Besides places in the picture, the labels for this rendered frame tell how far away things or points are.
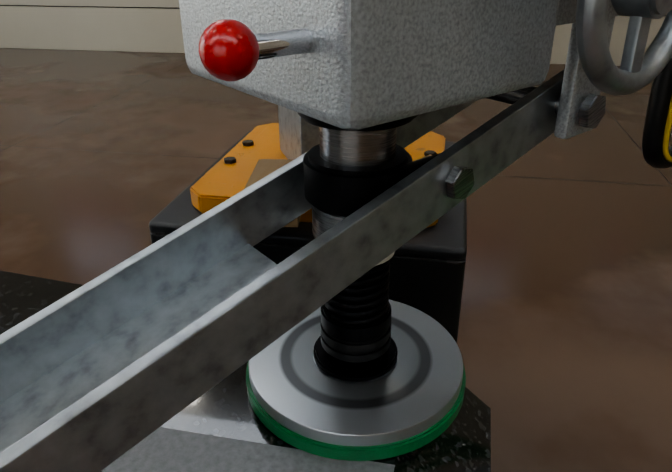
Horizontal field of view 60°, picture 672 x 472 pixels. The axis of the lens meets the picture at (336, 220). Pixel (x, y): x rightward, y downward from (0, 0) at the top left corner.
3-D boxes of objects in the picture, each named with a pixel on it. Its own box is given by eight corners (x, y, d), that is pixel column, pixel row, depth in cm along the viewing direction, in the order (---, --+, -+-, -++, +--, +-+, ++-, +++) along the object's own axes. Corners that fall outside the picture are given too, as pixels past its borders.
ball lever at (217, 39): (304, 62, 36) (303, 7, 35) (336, 70, 34) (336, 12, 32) (191, 79, 32) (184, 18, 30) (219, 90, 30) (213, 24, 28)
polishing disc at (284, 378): (341, 283, 72) (341, 275, 72) (500, 355, 60) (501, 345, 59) (204, 372, 58) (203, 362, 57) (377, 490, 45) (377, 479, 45)
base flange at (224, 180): (261, 136, 157) (259, 118, 155) (444, 146, 148) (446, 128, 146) (183, 212, 114) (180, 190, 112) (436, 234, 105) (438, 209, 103)
